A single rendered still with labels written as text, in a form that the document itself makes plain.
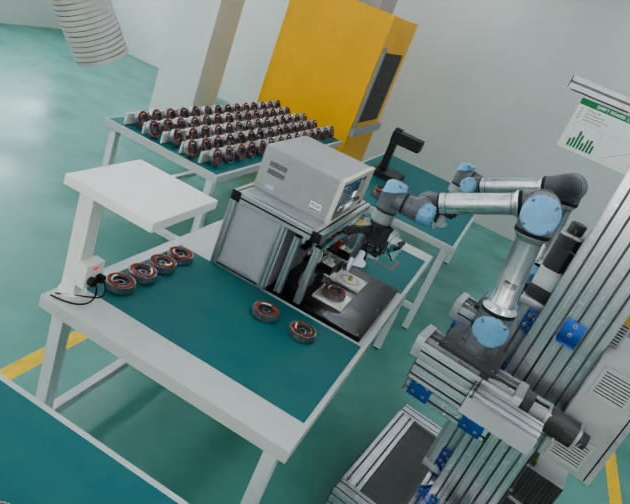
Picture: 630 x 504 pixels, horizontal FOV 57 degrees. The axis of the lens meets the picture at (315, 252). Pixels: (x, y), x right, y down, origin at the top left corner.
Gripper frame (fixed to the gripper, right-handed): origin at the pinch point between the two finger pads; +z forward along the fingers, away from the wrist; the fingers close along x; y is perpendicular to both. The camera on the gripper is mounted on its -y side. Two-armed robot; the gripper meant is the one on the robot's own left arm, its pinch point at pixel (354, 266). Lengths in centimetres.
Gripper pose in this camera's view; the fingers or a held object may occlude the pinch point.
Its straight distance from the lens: 213.5
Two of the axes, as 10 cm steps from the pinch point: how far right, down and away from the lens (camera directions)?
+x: 4.9, -2.0, 8.5
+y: 8.0, 4.9, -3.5
